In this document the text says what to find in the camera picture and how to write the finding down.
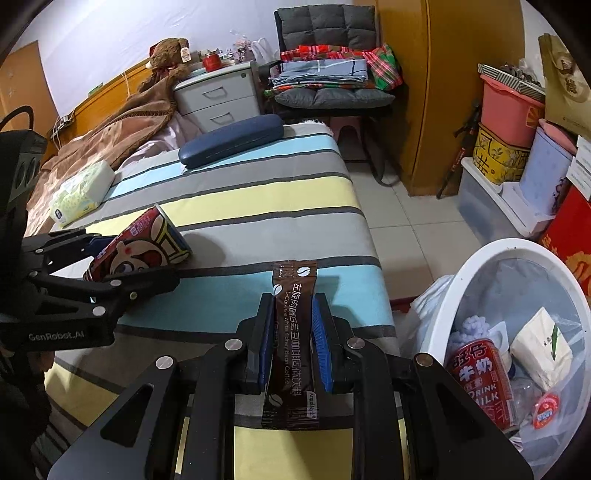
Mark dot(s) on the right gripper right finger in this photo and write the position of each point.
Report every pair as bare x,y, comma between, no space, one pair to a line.
411,419

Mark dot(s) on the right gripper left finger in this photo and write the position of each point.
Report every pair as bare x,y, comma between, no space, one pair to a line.
177,419

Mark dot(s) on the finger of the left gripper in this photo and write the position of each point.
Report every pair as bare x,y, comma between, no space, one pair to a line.
50,252
51,298

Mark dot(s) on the red cartoon drink can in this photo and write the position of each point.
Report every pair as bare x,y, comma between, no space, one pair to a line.
151,241

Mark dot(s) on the brown coffee sachet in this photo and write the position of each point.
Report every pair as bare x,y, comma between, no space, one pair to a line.
291,400

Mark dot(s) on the white trash basket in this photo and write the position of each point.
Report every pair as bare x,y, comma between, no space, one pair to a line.
521,297

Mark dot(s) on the green tissue pack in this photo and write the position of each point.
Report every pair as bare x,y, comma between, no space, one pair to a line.
81,194

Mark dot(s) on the red milk can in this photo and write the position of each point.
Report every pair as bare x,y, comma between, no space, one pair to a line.
478,368

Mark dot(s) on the small red round lid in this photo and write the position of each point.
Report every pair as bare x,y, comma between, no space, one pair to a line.
545,410

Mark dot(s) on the white crumpled paper pack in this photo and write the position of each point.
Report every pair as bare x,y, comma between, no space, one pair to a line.
542,351

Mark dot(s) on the brown blanket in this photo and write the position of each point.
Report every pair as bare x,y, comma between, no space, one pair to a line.
114,140

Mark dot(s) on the wooden headboard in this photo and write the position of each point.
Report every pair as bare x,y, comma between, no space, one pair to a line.
103,101

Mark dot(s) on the wooden side cabinet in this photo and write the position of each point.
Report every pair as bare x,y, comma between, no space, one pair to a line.
23,82

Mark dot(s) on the striped bed sheet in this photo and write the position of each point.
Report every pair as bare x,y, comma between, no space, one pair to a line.
289,200

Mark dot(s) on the navy glasses case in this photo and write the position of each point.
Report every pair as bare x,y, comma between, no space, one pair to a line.
232,139

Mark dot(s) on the brown teddy bear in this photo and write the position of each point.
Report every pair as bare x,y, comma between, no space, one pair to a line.
168,58

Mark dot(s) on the grey drawer nightstand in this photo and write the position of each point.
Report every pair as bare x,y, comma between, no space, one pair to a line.
211,100

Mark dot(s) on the clear storage box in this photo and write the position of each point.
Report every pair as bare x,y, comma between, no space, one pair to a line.
497,212

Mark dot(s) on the red gift box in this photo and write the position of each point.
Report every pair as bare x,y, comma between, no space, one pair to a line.
568,236

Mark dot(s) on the red jar on nightstand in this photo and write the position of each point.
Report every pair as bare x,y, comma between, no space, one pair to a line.
211,61

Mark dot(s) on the yellow patterned box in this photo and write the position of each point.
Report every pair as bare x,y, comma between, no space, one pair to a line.
497,161

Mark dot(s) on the lavender cylindrical bin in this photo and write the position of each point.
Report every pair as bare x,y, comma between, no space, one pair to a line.
545,173

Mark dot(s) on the folded colourful bedding stack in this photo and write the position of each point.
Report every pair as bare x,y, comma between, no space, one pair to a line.
330,66

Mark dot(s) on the pink plastic bucket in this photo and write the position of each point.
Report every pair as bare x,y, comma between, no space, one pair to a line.
510,115

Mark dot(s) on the grey cushioned chair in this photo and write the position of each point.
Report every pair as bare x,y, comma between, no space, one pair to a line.
353,26

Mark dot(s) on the gold paper bag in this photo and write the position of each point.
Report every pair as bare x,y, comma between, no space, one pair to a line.
566,89

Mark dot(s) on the wooden wardrobe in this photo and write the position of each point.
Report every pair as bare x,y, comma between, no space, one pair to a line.
439,45

